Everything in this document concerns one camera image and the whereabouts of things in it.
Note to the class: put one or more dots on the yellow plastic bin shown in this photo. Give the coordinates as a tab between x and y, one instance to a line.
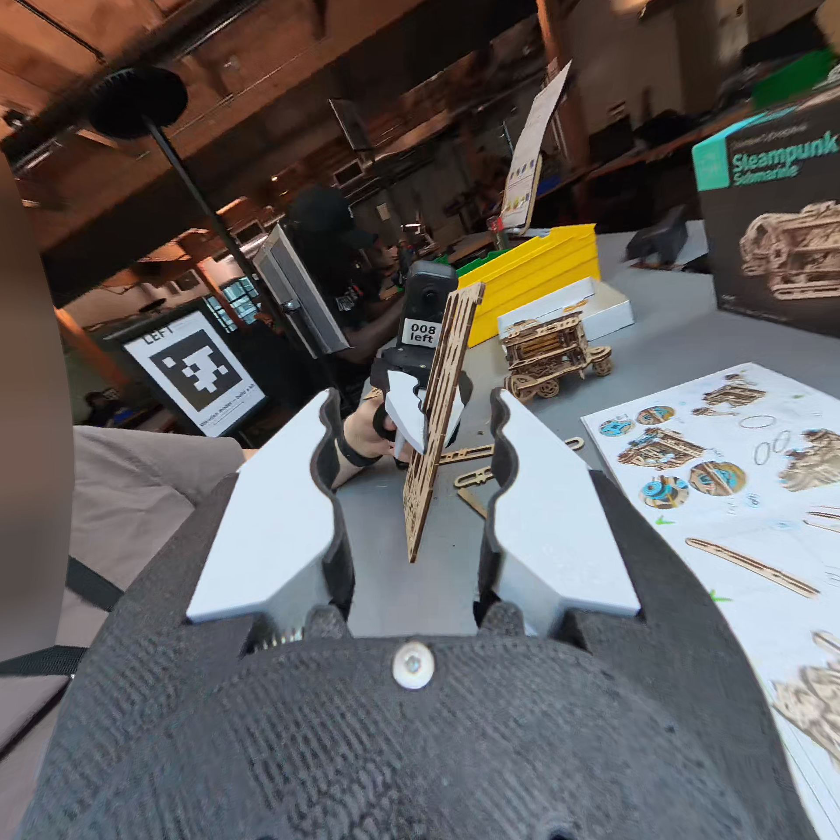
525	282

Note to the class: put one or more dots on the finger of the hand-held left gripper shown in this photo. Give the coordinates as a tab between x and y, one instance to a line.
464	397
403	407

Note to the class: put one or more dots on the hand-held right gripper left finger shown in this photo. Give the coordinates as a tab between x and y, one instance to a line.
269	525

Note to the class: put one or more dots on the wooden model vehicle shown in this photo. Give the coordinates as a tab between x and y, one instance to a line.
551	354

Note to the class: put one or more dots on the black framed marker sign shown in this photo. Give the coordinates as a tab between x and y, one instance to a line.
197	367

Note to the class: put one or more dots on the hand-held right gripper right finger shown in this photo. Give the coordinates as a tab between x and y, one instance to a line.
558	525

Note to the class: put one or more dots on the white cardboard box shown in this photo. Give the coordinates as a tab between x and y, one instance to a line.
610	308

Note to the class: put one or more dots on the long slotted wooden strip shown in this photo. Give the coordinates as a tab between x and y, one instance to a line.
472	478

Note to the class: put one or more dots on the black round fan on pole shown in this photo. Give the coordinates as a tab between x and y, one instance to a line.
138	102

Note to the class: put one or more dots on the short slotted wooden strip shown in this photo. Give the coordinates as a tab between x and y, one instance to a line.
469	453

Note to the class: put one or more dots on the green crate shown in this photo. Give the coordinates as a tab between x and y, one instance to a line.
794	79

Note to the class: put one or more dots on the thin wooden stick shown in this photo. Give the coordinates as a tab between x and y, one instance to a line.
474	502

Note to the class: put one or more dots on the black wristband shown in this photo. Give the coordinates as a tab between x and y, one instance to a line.
351	454

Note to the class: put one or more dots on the instruction booklet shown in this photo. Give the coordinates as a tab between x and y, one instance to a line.
722	544

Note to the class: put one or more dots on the black model kit box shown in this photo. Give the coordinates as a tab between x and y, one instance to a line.
722	262

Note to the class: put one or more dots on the grey framed panel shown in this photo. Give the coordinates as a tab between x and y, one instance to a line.
302	295

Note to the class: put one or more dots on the person's left hand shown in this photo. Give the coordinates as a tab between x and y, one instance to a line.
361	430

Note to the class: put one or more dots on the black box-shaped device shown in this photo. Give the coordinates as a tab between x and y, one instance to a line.
659	236

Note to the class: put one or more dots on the wooden parts sheet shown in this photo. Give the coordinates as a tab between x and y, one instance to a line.
439	420

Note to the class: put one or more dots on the green plastic bin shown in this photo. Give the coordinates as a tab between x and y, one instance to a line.
482	262

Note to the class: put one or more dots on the clipboard with paper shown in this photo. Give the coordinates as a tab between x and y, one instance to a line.
531	151

